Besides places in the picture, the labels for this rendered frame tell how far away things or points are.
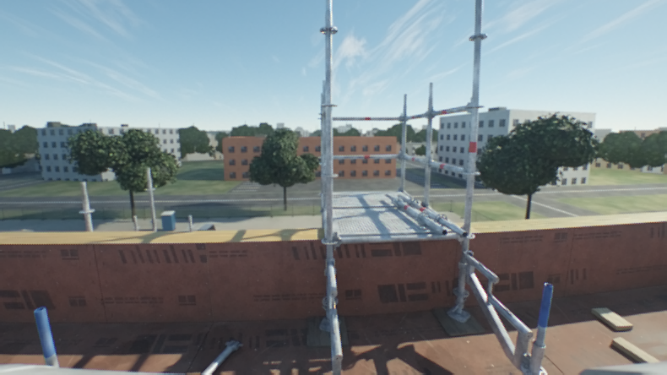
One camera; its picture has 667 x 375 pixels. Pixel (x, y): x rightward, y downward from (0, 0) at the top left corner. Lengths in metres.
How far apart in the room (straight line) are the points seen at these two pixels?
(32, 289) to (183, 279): 1.25
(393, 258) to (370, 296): 0.39
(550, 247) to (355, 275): 1.80
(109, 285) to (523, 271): 3.53
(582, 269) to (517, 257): 0.76
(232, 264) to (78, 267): 1.24
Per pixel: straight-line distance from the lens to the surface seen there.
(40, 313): 1.78
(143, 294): 2.66
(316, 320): 2.36
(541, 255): 2.96
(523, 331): 1.96
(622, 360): 2.85
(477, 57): 2.18
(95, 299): 2.91
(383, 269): 2.24
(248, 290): 2.32
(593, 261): 3.43
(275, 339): 2.28
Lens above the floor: 1.53
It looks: 7 degrees down
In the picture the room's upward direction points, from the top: straight up
